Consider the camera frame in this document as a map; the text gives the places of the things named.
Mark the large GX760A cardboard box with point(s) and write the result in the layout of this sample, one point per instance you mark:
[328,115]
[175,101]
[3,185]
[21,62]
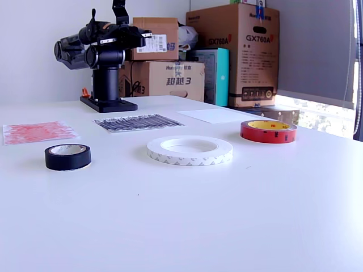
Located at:
[255,71]

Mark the red tape roll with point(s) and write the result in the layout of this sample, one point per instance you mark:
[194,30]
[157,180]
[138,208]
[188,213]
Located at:
[266,137]

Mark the green item on box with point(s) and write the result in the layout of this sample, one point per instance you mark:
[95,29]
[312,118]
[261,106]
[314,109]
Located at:
[236,1]

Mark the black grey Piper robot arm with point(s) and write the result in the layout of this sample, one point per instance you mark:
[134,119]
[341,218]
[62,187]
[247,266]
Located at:
[106,82]

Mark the grey roller blind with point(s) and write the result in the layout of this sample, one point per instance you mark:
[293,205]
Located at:
[312,51]

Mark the small cardboard box shipping label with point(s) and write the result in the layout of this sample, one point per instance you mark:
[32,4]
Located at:
[158,25]

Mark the dark window frame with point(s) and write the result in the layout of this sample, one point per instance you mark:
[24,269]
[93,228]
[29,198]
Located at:
[360,17]

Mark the blank white paper sheet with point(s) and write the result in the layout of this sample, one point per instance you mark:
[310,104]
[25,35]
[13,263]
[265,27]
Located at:
[215,116]

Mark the orange clamp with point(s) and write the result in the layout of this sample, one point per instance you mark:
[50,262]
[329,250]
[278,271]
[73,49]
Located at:
[84,92]

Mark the wide cardboard box blue print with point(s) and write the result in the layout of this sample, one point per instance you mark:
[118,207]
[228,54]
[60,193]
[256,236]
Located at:
[175,90]

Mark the blue clip on box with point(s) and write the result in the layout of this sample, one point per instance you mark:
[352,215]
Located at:
[259,11]

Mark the teal sided printed box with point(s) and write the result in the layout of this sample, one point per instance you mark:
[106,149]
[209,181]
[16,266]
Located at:
[222,76]

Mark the black tape roll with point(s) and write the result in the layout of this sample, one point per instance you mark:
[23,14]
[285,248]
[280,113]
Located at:
[68,160]

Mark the wrist camera board with bracket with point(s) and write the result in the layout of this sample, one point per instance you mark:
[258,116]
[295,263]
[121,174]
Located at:
[120,14]

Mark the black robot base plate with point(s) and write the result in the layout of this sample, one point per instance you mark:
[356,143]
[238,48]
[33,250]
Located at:
[113,106]

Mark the white tape roll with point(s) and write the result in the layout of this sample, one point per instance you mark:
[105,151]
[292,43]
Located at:
[184,160]

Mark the white plastic bag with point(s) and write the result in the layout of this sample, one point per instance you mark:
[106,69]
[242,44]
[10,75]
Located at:
[187,35]

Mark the black scribbled paper sheet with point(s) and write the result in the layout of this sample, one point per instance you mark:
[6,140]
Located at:
[136,123]

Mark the red scribbled paper sheet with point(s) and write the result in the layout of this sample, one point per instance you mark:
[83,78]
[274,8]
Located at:
[37,131]

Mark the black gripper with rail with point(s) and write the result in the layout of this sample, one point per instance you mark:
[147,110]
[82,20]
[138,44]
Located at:
[113,37]

